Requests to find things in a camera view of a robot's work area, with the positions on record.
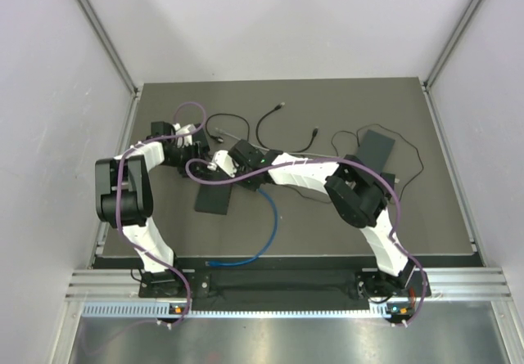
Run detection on left aluminium frame post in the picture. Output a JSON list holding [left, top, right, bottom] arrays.
[[56, 0, 142, 97]]

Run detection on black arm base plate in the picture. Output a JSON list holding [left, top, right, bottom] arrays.
[[138, 255, 433, 302]]

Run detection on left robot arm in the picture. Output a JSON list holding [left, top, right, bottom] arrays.
[[95, 121, 210, 298]]

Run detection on black ethernet cable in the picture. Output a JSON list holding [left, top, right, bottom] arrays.
[[255, 101, 320, 153]]

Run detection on black power adapter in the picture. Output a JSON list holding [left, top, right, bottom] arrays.
[[381, 172, 395, 188], [192, 129, 210, 149]]

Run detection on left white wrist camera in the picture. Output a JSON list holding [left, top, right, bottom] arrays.
[[172, 123, 201, 148]]

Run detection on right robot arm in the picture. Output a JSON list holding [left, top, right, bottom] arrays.
[[213, 141, 418, 296]]

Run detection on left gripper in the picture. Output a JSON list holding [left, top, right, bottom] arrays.
[[165, 142, 215, 178]]

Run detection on blue ethernet cable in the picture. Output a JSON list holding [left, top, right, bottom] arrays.
[[204, 190, 279, 267]]

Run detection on aluminium frame post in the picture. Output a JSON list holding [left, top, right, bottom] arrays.
[[421, 0, 504, 91], [56, 0, 142, 97]]

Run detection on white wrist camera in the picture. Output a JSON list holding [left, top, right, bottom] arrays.
[[207, 150, 237, 179], [172, 123, 201, 148]]

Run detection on right aluminium frame post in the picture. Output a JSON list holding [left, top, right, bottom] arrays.
[[421, 0, 504, 91]]

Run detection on aluminium front frame rail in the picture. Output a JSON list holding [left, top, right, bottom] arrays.
[[65, 267, 511, 308]]

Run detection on slotted grey cable duct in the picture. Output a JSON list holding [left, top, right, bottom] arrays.
[[81, 302, 409, 320]]

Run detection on black network switch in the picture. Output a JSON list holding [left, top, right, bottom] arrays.
[[194, 185, 232, 215], [355, 130, 395, 173]]

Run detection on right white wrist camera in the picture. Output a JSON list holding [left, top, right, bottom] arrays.
[[207, 150, 237, 179]]

